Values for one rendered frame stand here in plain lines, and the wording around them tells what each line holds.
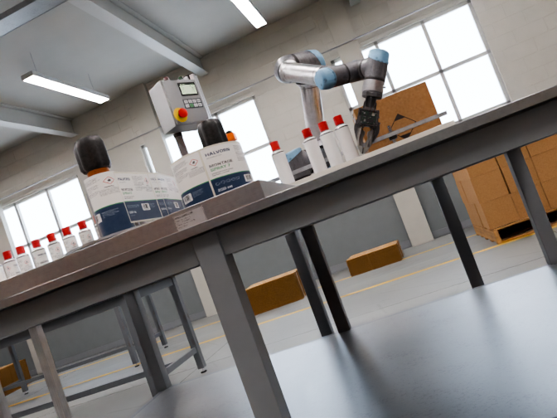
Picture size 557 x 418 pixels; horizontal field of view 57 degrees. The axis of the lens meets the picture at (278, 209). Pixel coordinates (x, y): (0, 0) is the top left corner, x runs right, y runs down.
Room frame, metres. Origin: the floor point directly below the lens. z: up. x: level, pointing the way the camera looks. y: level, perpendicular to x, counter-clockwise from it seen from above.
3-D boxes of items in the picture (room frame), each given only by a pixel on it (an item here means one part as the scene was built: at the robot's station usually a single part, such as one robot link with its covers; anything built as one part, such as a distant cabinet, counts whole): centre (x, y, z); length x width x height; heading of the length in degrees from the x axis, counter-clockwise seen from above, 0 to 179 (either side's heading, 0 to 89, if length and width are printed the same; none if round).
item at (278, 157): (1.89, -0.07, 0.98); 0.05 x 0.05 x 0.20
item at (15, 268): (2.12, 1.13, 0.98); 0.05 x 0.05 x 0.20
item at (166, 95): (2.03, 0.23, 1.38); 0.17 x 0.10 x 0.19; 134
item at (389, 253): (6.40, -0.92, 0.10); 0.64 x 0.52 x 0.20; 74
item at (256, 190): (1.52, 0.35, 0.86); 0.80 x 0.67 x 0.05; 79
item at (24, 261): (2.11, 1.06, 0.98); 0.05 x 0.05 x 0.20
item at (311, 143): (1.87, -0.19, 0.98); 0.05 x 0.05 x 0.20
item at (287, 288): (6.19, 0.37, 0.16); 0.64 x 0.53 x 0.31; 81
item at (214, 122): (1.64, 0.12, 1.03); 0.09 x 0.09 x 0.30
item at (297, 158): (2.32, -0.14, 1.03); 0.13 x 0.12 x 0.14; 113
